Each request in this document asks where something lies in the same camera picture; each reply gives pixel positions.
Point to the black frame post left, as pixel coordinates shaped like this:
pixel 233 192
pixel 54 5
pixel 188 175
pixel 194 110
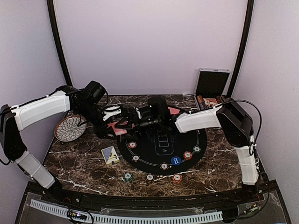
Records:
pixel 58 43

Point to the yellow card box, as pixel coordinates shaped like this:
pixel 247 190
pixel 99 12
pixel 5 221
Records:
pixel 110 156

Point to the wrapped brown 100 chip roll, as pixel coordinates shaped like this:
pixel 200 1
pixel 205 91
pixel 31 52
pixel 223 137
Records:
pixel 220 99

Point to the red 5 chips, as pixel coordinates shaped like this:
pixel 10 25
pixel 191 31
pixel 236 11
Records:
pixel 132 144
pixel 187 155

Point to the red 5 chip stack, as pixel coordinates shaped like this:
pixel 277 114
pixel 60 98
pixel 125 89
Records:
pixel 177 178

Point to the round black poker mat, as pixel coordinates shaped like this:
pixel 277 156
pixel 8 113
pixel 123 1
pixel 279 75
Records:
pixel 157 147

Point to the aluminium poker case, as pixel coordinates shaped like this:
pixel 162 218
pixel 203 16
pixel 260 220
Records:
pixel 210 83

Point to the black frame post right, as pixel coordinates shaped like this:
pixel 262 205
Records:
pixel 242 47

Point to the black orange 100 chip stack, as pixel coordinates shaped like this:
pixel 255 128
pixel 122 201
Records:
pixel 150 177

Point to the floral ceramic plate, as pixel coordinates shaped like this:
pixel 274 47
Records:
pixel 70 128

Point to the black frame post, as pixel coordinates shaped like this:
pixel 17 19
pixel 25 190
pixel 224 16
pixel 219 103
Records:
pixel 58 43
pixel 242 47

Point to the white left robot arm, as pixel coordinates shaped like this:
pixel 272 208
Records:
pixel 65 98

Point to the blue small blind button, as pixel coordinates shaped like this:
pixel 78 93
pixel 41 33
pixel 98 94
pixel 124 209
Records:
pixel 176 161

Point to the white cable duct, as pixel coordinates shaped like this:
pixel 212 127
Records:
pixel 131 218

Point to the black front table rail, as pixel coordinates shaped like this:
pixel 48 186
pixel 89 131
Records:
pixel 163 193

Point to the purple 500 chip roll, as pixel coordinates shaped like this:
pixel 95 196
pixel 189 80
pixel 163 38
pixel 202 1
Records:
pixel 202 105

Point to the green chip stack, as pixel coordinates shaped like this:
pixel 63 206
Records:
pixel 128 177

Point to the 100 chips mat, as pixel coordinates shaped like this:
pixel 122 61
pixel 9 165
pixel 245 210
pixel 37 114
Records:
pixel 135 158

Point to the dealt card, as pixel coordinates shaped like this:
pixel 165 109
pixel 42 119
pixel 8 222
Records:
pixel 174 111

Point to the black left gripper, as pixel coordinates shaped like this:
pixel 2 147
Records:
pixel 101 134

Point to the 100 chips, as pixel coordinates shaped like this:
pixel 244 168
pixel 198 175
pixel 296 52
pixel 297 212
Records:
pixel 164 166

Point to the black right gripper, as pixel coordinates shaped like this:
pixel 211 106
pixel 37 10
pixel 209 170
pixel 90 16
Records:
pixel 133 119

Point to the green chips mat edge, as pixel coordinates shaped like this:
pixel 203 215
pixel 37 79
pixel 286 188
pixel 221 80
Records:
pixel 196 149

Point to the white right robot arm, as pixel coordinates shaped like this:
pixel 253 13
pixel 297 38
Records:
pixel 237 126

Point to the boxed card deck in case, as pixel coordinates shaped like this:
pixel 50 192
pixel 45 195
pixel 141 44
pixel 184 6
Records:
pixel 210 102

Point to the red back card deck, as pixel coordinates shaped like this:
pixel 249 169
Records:
pixel 117 131

